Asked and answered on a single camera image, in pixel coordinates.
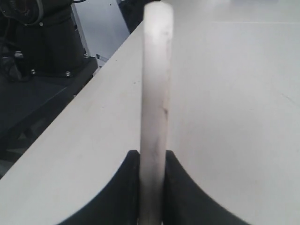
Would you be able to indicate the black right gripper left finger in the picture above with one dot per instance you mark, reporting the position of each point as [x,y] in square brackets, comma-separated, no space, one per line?
[118,202]

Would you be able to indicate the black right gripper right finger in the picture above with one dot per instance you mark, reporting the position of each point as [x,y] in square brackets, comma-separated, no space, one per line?
[185,203]

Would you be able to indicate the white wooden paint brush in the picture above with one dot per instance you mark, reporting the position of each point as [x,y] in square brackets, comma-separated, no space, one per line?
[156,72]

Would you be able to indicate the black robot base pedestal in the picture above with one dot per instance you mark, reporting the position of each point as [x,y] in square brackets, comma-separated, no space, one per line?
[43,66]

